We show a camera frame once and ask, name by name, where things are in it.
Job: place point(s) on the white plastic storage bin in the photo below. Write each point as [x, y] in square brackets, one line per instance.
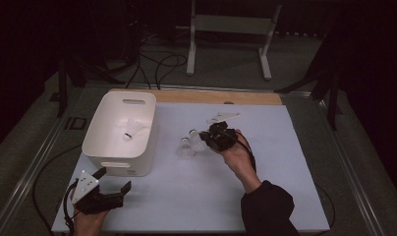
[121, 147]

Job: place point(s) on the aluminium frame rail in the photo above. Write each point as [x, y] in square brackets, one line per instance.
[353, 177]
[26, 177]
[199, 88]

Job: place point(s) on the person's right hand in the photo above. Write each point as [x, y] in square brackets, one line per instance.
[240, 167]

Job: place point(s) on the white plastic shuttlecock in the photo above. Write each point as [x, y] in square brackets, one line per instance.
[131, 128]
[196, 141]
[185, 149]

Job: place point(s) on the white table cover sheet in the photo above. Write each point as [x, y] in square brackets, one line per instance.
[193, 196]

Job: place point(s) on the black floor bracket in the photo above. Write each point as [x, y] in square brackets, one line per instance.
[75, 123]

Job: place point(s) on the black metal stand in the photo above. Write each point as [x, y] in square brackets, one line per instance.
[63, 88]
[332, 105]

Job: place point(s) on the person's left hand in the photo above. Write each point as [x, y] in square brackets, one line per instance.
[88, 224]

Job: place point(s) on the white metal stand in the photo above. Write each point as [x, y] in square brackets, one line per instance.
[232, 24]

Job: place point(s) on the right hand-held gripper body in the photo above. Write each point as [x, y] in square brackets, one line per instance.
[224, 137]

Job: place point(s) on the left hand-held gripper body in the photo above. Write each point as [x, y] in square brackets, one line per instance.
[96, 202]

